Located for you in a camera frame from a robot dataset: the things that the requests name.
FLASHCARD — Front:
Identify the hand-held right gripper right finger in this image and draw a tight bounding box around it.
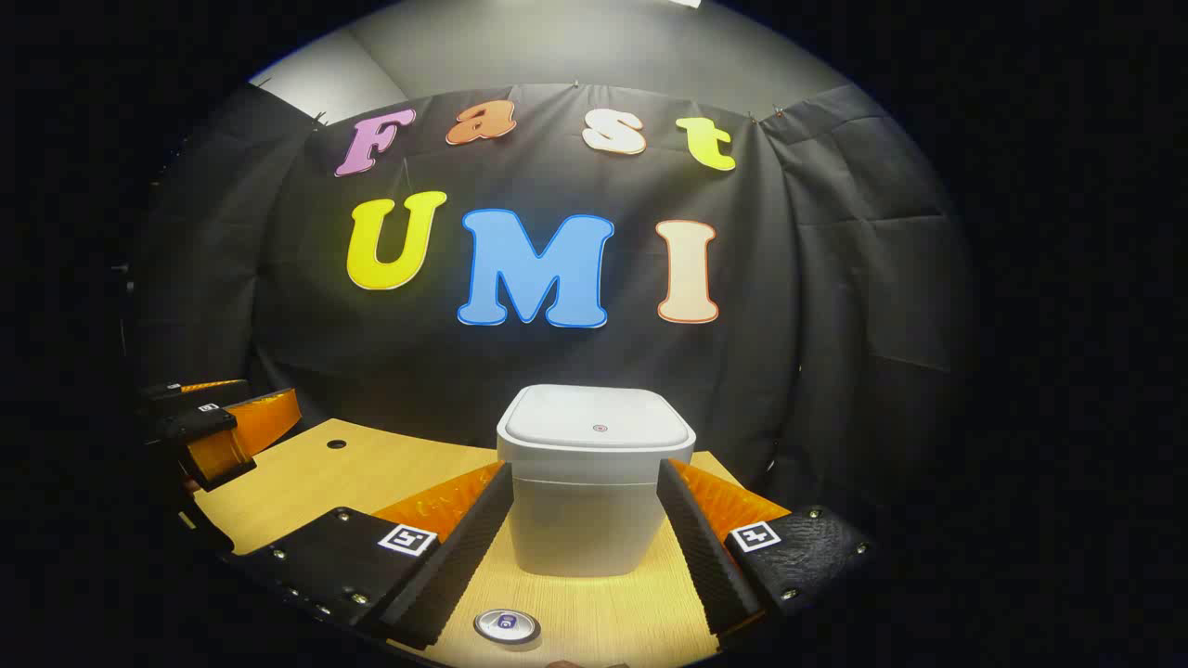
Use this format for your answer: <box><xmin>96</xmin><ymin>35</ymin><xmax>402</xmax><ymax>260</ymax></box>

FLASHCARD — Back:
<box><xmin>656</xmin><ymin>457</ymin><xmax>875</xmax><ymax>650</ymax></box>

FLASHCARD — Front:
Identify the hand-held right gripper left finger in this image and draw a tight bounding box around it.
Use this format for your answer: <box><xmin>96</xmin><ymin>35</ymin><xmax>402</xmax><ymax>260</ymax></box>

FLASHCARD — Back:
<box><xmin>232</xmin><ymin>461</ymin><xmax>515</xmax><ymax>650</ymax></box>

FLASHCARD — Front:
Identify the silver pop can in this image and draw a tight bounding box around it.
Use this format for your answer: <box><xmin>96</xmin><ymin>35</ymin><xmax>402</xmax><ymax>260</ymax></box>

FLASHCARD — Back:
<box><xmin>473</xmin><ymin>608</ymin><xmax>542</xmax><ymax>646</ymax></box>

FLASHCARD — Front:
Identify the white desktop garbage bin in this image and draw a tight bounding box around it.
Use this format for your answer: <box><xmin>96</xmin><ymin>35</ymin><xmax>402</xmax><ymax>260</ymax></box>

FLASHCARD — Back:
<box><xmin>497</xmin><ymin>384</ymin><xmax>697</xmax><ymax>578</ymax></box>

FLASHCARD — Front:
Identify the wooden desktop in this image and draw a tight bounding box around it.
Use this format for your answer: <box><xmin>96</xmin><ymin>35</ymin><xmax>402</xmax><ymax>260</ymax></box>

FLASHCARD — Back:
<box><xmin>190</xmin><ymin>417</ymin><xmax>771</xmax><ymax>668</ymax></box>

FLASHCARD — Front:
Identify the black backdrop cloth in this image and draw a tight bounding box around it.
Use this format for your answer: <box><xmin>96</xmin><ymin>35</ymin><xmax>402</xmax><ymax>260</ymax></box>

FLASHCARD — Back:
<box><xmin>130</xmin><ymin>82</ymin><xmax>975</xmax><ymax>520</ymax></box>

